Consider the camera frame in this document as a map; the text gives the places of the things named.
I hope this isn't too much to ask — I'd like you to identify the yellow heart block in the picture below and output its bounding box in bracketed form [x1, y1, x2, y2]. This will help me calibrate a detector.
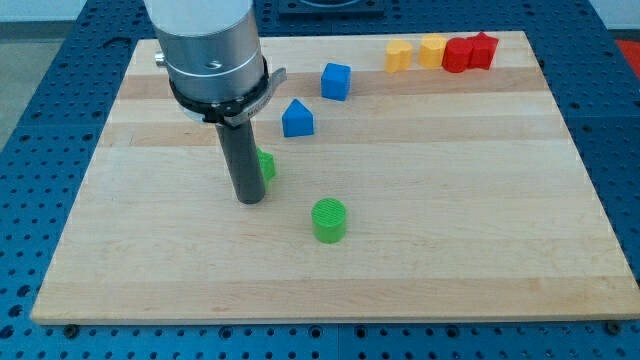
[384, 39, 413, 73]

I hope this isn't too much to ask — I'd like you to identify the green star block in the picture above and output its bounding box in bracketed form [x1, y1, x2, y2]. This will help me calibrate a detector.
[256, 147, 277, 188]

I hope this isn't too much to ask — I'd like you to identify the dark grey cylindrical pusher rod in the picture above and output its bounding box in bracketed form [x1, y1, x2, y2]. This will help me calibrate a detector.
[216, 122, 265, 204]

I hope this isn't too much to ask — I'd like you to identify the blue pentagon house block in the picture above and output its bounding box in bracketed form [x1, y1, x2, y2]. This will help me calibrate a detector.
[281, 99, 314, 138]

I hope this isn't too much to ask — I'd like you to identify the yellow hexagon block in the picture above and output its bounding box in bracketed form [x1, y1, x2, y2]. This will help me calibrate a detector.
[418, 34, 447, 69]

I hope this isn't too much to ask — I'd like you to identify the red cylinder block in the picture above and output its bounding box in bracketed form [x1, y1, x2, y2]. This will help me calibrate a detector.
[442, 37, 473, 73]

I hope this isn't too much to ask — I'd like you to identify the green cylinder block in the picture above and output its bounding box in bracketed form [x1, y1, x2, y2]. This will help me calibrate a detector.
[311, 198, 347, 244]

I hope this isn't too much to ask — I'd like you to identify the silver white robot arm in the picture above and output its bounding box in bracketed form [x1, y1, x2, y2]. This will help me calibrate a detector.
[144, 0, 286, 204]

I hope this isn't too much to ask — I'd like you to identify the wooden board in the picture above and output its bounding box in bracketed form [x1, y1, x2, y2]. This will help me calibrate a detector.
[31, 31, 639, 325]

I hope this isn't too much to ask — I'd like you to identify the blue cube block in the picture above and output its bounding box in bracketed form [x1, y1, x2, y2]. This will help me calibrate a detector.
[321, 63, 351, 101]

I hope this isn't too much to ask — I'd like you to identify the red star block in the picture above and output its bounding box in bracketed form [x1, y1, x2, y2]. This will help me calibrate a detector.
[466, 32, 499, 70]

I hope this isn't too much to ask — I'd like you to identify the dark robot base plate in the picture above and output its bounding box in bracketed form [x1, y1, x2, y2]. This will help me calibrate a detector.
[274, 0, 386, 18]

